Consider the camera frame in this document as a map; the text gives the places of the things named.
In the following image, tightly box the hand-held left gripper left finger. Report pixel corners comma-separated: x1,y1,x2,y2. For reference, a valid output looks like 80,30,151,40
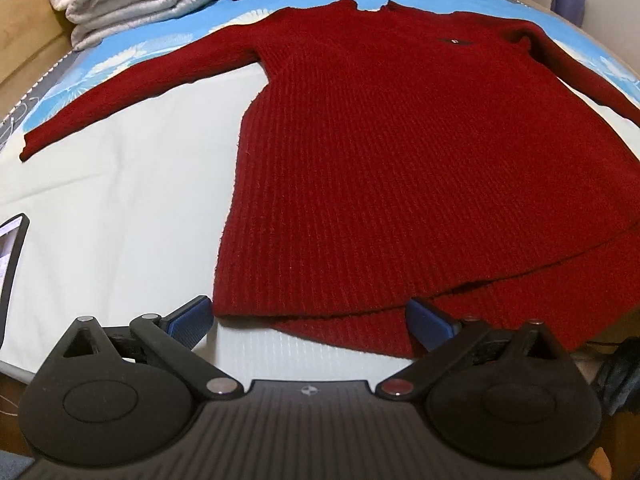
50,296,244,402

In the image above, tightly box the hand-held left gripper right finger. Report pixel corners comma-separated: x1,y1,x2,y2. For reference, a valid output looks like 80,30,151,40
375,298,573,402

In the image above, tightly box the dark red knit sweater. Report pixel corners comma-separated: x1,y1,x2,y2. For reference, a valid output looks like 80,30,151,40
19,0,640,360

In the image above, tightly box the blue and white bed sheet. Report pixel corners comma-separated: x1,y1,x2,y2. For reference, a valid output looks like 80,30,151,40
0,0,640,391

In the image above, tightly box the black tablet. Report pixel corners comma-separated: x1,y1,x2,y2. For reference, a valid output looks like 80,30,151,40
0,213,31,350

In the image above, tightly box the dark cloth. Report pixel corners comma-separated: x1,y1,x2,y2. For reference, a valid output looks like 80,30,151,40
594,335,640,417

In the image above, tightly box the purple box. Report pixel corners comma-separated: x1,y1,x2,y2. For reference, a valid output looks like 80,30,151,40
550,0,587,28

